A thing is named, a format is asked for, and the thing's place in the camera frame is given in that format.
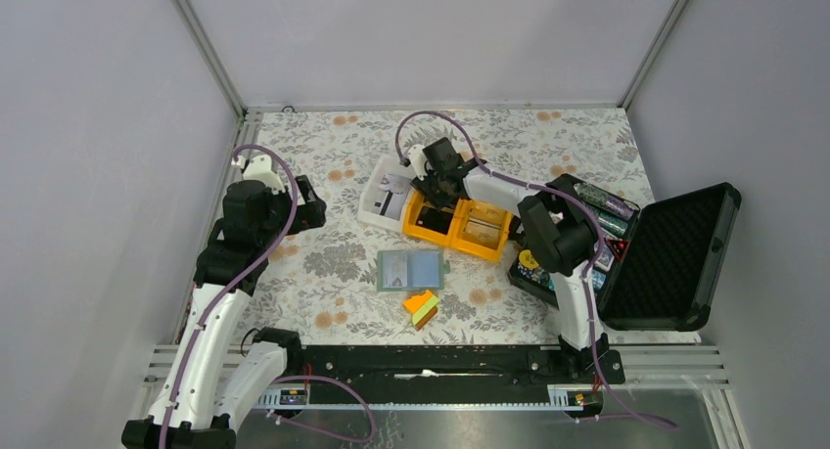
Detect black credit card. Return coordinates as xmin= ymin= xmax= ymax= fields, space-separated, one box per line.
xmin=416 ymin=205 xmax=454 ymax=235

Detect green card holder wallet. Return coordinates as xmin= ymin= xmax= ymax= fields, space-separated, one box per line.
xmin=376 ymin=249 xmax=450 ymax=292

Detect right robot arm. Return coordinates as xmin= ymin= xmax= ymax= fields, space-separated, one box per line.
xmin=398 ymin=138 xmax=601 ymax=382

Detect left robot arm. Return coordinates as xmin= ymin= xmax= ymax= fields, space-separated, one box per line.
xmin=121 ymin=175 xmax=326 ymax=448

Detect white plastic bin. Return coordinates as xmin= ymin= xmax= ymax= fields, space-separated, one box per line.
xmin=356 ymin=156 xmax=415 ymax=233

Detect yellow dealer button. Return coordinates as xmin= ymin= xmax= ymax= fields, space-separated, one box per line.
xmin=518 ymin=249 xmax=539 ymax=271

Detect orange green sticky notes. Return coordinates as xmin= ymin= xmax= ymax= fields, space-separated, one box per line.
xmin=402 ymin=290 xmax=439 ymax=330

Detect black poker chip case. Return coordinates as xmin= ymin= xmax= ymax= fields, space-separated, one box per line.
xmin=508 ymin=175 xmax=742 ymax=332

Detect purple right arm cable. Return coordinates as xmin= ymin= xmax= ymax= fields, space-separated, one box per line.
xmin=395 ymin=111 xmax=679 ymax=431

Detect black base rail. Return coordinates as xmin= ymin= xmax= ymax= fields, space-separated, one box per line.
xmin=247 ymin=328 xmax=625 ymax=407

